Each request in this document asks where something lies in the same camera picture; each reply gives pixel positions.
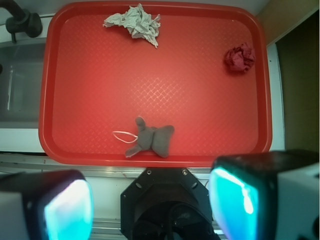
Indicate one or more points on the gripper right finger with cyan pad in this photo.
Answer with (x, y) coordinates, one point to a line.
(267, 196)

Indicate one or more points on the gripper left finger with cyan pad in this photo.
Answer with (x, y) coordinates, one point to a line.
(48, 205)

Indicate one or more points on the white paper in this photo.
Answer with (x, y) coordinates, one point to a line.
(139, 24)

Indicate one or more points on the grey plush elephant toy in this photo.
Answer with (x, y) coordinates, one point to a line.
(148, 139)

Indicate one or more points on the red plastic tray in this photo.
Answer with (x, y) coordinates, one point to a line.
(97, 80)

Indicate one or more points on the crumpled red paper ball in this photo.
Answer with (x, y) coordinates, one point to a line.
(240, 58)

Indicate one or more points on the grey sink basin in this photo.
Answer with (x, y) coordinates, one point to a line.
(21, 70)

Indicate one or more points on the brown cardboard panel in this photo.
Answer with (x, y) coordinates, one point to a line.
(279, 17)

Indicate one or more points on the grey sink faucet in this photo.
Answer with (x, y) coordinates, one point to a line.
(21, 20)

